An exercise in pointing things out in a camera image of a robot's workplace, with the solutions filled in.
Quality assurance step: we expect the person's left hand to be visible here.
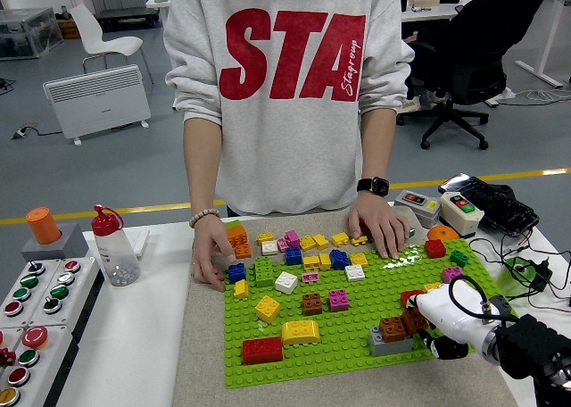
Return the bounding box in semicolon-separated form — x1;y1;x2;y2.
347;191;411;260

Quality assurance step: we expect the grey long brick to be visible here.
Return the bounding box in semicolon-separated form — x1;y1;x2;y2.
368;325;415;358

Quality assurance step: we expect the white desk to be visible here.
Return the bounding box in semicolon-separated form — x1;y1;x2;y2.
514;0;571;89
400;0;466;24

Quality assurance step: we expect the orange long brick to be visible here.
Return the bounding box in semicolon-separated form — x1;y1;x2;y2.
226;224;250;253

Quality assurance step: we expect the grey block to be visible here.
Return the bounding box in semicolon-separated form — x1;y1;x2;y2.
20;222;91;264

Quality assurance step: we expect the dark brown brick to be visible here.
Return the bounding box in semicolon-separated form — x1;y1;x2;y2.
400;307;430;336

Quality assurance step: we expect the wooden box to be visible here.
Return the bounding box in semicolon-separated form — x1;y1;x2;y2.
56;17;83;41

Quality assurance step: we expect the black office chair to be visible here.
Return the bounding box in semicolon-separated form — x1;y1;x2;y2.
394;0;553;151

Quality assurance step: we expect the yellow curved brick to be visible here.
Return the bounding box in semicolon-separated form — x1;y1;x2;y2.
280;319;321;346

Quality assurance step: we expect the dark grey slope brick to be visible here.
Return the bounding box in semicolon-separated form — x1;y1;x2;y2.
489;295;513;315

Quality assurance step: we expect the black plug with cord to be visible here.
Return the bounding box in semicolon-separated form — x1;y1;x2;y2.
467;235;571;315

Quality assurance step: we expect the bead bracelet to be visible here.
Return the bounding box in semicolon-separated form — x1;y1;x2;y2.
187;207;221;230

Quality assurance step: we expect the white flat panel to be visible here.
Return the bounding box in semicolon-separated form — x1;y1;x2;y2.
120;227;151;259

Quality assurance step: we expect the clear bottle red cap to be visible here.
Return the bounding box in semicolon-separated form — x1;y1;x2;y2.
90;203;142;288

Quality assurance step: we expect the green translucent cup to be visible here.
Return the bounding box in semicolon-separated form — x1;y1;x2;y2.
495;255;535;297

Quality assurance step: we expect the green studded baseplate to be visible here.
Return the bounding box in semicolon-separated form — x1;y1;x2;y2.
221;237;519;390

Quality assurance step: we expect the person's right hand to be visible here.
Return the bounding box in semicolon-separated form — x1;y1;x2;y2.
190;214;237;294

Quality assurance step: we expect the black platform dolly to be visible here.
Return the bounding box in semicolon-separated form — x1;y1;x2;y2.
94;5;161;32

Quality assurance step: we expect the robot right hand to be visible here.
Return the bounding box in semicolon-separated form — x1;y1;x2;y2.
403;284;500;361

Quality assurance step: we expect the grey push-button box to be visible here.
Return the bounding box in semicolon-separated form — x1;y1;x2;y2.
393;187;443;230

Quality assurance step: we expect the grey-brown mat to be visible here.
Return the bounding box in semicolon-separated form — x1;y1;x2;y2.
171;203;518;407

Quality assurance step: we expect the black handheld controller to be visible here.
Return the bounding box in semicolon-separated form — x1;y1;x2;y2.
437;171;540;239

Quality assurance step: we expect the black smartwatch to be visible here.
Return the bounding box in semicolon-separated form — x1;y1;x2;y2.
356;175;391;198

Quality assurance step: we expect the grey emergency-stop control box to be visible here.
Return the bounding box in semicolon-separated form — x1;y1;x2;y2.
0;324;82;407

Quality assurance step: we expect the lime green tall brick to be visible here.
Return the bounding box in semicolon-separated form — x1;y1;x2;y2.
254;255;276;288

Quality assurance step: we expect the red long brick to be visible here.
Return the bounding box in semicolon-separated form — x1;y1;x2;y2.
241;336;285;366

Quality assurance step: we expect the grey four-button control box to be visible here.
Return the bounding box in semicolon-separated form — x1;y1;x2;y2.
27;256;104;344
0;258;62;328

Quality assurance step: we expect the orange cylinder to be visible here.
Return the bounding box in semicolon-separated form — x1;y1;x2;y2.
25;206;62;245

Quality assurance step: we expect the orange fruit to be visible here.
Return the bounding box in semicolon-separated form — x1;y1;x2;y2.
426;225;461;243

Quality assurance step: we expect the black floor plug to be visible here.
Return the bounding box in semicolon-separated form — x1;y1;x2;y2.
10;124;40;141

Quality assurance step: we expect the standing person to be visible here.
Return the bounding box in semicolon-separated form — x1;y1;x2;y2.
163;0;416;295

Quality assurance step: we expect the white chair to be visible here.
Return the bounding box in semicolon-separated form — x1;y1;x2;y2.
69;4;155;86

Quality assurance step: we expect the large yellow brick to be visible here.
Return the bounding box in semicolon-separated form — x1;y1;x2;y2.
254;295;282;324

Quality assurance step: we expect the beige push-button box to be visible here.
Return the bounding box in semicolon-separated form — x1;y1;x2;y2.
439;191;485;241

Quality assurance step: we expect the orange-brown brick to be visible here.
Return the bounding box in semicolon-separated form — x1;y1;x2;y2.
379;316;408;343

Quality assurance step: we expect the white panel heater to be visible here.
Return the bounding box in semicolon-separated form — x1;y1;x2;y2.
42;63;153;146

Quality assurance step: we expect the clear storage crate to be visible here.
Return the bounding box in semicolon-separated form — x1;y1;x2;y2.
0;7;65;62

